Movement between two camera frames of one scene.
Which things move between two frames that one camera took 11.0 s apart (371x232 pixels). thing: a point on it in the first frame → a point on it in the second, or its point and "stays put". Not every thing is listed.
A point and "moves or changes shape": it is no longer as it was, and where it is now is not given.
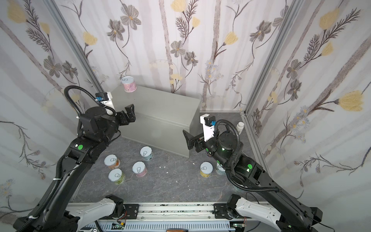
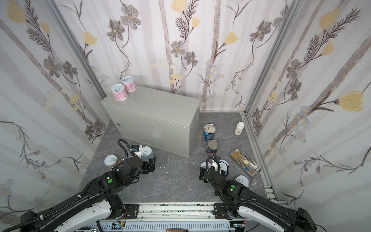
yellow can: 206,168 stays put
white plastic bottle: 240,127 stays put
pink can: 129,84 stays put
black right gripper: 197,142 → 203,173
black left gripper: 124,116 → 149,165
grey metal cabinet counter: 161,118 stays put
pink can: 139,169 moves or changes shape
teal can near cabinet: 146,152 stays put
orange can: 112,161 stays put
